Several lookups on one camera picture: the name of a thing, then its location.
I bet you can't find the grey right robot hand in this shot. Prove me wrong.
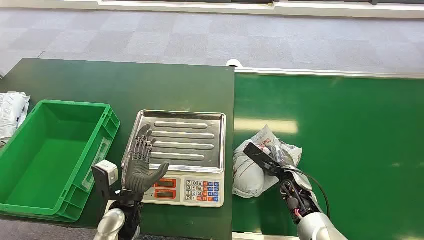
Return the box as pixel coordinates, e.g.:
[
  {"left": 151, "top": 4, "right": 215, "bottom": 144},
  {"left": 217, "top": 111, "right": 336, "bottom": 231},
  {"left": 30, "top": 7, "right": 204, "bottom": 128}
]
[{"left": 268, "top": 141, "right": 314, "bottom": 193}]

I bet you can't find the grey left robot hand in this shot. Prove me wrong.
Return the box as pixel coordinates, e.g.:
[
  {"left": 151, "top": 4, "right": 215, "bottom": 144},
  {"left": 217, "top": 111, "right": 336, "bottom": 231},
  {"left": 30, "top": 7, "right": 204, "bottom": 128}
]
[{"left": 121, "top": 124, "right": 170, "bottom": 195}]

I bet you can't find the grey plastic mailer package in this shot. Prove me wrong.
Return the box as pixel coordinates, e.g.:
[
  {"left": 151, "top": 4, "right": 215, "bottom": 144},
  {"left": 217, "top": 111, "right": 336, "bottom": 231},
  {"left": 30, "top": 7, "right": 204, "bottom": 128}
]
[{"left": 232, "top": 124, "right": 303, "bottom": 199}]

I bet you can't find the green conveyor belt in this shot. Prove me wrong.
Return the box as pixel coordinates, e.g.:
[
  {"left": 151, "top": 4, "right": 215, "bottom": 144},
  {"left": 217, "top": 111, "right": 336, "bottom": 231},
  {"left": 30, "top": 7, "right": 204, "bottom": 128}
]
[{"left": 232, "top": 72, "right": 424, "bottom": 240}]

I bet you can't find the electronic scale with steel pan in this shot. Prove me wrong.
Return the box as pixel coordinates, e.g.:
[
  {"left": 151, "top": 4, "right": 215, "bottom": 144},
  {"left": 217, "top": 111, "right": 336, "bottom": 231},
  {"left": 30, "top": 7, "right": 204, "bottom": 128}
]
[{"left": 121, "top": 109, "right": 227, "bottom": 209}]

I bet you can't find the green plastic crate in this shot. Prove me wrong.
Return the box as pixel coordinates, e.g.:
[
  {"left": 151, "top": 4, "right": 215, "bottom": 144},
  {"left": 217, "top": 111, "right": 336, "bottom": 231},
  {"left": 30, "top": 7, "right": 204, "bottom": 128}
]
[{"left": 0, "top": 99, "right": 121, "bottom": 223}]

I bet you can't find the white plastic mailer bag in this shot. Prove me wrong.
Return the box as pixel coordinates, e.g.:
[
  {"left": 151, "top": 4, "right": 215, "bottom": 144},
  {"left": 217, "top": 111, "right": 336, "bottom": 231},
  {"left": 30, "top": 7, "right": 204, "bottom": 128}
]
[{"left": 0, "top": 91, "right": 31, "bottom": 147}]

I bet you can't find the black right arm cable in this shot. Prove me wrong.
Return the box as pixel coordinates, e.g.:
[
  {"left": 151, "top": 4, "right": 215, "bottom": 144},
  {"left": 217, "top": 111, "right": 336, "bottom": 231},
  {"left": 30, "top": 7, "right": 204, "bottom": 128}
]
[{"left": 283, "top": 165, "right": 331, "bottom": 220}]

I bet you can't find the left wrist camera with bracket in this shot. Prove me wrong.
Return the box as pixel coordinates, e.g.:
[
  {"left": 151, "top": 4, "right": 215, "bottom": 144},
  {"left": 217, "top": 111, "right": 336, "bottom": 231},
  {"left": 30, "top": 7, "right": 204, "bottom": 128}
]
[{"left": 91, "top": 159, "right": 119, "bottom": 203}]

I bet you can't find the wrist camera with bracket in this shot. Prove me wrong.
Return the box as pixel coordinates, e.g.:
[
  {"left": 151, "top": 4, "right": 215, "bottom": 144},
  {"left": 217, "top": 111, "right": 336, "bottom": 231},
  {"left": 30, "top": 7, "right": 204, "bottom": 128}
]
[
  {"left": 91, "top": 159, "right": 119, "bottom": 203},
  {"left": 243, "top": 142, "right": 284, "bottom": 178}
]

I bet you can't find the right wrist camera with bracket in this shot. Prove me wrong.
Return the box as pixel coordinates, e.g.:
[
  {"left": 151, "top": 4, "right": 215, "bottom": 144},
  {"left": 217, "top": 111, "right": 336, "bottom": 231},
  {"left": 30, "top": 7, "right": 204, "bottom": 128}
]
[{"left": 243, "top": 142, "right": 284, "bottom": 178}]

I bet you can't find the silver conveyor side rail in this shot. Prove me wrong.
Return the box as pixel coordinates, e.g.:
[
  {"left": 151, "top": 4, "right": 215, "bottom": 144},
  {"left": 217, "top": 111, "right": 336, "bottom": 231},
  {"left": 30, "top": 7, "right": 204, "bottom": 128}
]
[{"left": 234, "top": 67, "right": 424, "bottom": 80}]

